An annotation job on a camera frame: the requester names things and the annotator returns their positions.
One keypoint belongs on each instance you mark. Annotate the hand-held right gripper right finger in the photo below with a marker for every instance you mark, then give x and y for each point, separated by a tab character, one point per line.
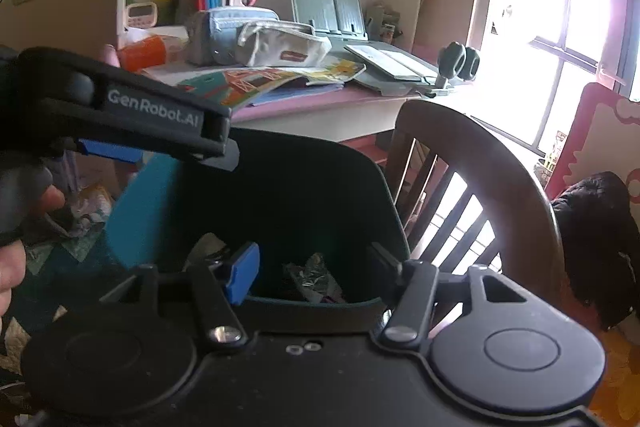
386	263

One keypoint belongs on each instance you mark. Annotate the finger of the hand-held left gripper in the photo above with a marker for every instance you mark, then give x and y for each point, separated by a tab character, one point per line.
110	150
222	157

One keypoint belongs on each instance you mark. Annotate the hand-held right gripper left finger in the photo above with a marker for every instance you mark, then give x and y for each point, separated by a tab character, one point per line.
242	274

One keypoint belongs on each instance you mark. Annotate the teal trash bin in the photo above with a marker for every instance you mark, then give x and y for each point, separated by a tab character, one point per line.
310	207

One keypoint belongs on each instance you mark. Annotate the person's left hand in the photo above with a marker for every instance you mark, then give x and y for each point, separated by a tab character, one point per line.
11	272

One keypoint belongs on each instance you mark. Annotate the silver foil wrapper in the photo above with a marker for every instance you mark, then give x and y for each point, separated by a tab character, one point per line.
312	279

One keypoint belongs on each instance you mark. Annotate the colourful picture book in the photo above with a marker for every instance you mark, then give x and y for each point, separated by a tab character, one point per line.
260	84

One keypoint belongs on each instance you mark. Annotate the orange snack packet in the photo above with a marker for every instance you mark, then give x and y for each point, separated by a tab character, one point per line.
145	52

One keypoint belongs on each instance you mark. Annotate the white paper pad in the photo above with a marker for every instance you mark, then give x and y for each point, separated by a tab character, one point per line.
167	74

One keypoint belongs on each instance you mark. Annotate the blue flat book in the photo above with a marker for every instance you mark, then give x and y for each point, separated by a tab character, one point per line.
300	95

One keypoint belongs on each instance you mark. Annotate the pink desk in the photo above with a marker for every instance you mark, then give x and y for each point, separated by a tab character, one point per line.
325	119

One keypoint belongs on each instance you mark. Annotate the white digital timer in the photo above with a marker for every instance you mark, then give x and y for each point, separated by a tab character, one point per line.
141	14

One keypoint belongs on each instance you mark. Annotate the blue grey pencil case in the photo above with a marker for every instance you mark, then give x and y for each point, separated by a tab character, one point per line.
225	32

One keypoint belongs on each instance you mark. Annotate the beige pencil case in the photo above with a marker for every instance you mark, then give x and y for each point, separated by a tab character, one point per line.
285	44

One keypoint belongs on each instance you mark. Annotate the dark wooden chair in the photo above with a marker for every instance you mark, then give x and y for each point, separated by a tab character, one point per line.
500	167

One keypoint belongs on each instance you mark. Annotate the grey book stand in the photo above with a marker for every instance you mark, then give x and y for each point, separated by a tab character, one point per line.
320	2

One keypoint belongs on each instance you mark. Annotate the open white book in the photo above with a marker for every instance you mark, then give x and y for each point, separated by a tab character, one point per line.
385	57

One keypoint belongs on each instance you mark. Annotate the desk pen holder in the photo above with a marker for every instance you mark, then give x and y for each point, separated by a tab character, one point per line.
382	24

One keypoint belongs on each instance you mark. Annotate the black jacket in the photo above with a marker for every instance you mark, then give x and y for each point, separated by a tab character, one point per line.
600	232

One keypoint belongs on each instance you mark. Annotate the pink board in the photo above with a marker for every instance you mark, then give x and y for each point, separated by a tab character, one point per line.
600	132

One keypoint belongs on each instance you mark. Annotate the window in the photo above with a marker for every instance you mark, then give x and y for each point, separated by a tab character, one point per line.
550	72

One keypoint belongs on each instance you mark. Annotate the orange patterned blanket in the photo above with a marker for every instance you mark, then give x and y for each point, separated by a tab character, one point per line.
622	372

